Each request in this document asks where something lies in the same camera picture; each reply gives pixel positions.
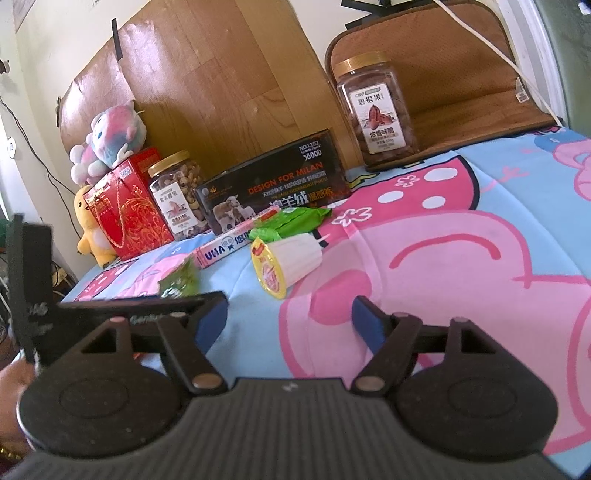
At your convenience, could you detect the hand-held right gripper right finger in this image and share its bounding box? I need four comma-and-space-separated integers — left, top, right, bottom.
352, 296, 502, 396

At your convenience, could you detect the black cardboard box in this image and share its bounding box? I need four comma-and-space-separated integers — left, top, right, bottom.
192, 128, 350, 237

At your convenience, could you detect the yellow plush toy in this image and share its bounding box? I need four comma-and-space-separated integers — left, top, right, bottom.
74, 184, 119, 269

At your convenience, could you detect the brown cushion mat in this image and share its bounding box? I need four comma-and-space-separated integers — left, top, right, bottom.
324, 0, 562, 156

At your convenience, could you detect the dark green snack packet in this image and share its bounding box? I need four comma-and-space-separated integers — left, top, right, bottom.
158, 257, 201, 301

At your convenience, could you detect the pastel plush toy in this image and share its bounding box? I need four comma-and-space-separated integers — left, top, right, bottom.
69, 100, 149, 186

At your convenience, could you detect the white jelly cup yellow lid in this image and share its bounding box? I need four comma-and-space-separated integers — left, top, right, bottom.
250, 233, 323, 301

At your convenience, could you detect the bright green snack packet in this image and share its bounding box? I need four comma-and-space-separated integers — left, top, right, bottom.
248, 206, 334, 245

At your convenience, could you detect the cashew nut jar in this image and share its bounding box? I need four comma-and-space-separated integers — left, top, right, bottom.
147, 151, 211, 241

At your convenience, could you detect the black stand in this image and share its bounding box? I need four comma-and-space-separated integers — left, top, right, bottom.
340, 0, 440, 28

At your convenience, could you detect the black tape strip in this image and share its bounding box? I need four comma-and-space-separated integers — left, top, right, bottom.
110, 17, 127, 61

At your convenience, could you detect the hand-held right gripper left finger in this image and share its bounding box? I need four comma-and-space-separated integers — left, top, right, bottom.
81, 295, 228, 396

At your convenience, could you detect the white window frame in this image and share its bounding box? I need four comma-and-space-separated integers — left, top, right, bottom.
530, 0, 591, 131

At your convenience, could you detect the white cable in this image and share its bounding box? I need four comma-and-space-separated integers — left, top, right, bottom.
431, 0, 565, 127

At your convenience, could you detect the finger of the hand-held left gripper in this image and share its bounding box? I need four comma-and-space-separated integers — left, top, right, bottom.
56, 291, 227, 326

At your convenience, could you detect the red gift bag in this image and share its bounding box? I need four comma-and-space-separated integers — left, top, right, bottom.
82, 146, 177, 262

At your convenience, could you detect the pink candy box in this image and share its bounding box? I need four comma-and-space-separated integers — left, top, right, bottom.
191, 206, 283, 271

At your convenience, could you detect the pecan nut jar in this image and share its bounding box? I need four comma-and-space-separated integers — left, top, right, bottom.
333, 51, 420, 169

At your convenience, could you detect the printed blanket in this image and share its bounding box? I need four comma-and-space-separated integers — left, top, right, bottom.
60, 124, 591, 480

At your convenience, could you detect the wooden board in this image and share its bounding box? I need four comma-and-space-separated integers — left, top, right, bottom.
59, 0, 366, 186

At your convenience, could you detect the person's left hand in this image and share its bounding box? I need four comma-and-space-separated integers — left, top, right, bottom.
0, 362, 38, 445

